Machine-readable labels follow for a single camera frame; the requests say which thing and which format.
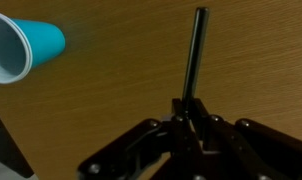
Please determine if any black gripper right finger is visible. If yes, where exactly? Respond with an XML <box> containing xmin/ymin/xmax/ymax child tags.
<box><xmin>190</xmin><ymin>98</ymin><xmax>302</xmax><ymax>180</ymax></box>

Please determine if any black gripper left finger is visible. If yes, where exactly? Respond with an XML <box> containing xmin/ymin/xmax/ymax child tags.
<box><xmin>76</xmin><ymin>98</ymin><xmax>202</xmax><ymax>180</ymax></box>

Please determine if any black pen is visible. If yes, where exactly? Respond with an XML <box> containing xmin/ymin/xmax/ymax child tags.
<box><xmin>181</xmin><ymin>7</ymin><xmax>210</xmax><ymax>108</ymax></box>

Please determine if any blue plastic cup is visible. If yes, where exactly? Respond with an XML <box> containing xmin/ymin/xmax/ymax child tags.
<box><xmin>0</xmin><ymin>10</ymin><xmax>66</xmax><ymax>85</ymax></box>

